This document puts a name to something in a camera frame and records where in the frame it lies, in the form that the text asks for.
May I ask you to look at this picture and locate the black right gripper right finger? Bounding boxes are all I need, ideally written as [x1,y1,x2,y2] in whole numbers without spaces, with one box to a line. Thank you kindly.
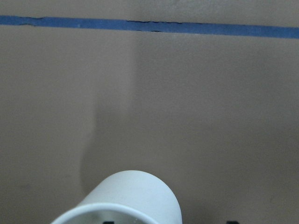
[226,220,240,224]

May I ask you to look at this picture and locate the white smiley face mug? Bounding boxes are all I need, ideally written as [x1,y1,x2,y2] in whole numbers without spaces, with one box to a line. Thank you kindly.
[53,170,183,224]

